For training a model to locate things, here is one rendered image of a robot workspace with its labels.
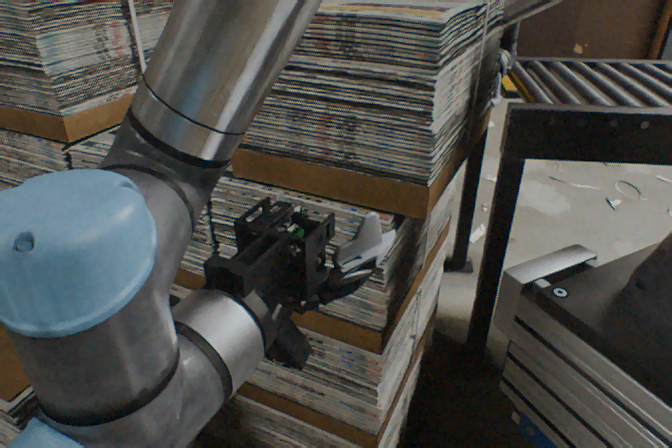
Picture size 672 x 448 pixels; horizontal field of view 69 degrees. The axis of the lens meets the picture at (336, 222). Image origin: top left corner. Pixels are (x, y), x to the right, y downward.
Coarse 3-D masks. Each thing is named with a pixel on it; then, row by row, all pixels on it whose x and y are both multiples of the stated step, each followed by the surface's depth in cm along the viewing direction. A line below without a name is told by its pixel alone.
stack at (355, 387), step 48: (0, 144) 89; (48, 144) 83; (96, 144) 82; (240, 192) 69; (288, 192) 66; (192, 240) 78; (336, 240) 65; (432, 240) 85; (384, 288) 66; (432, 288) 99; (288, 384) 85; (336, 384) 79; (384, 384) 78; (240, 432) 100; (288, 432) 92; (384, 432) 89
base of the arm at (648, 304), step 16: (656, 256) 45; (640, 272) 48; (656, 272) 44; (640, 288) 47; (656, 288) 44; (640, 304) 45; (656, 304) 43; (640, 320) 45; (656, 320) 43; (656, 336) 43
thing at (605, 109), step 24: (504, 120) 114; (528, 120) 109; (552, 120) 108; (576, 120) 107; (600, 120) 107; (624, 120) 106; (648, 120) 106; (504, 144) 113; (528, 144) 112; (552, 144) 111; (576, 144) 110; (600, 144) 110; (624, 144) 109; (648, 144) 108
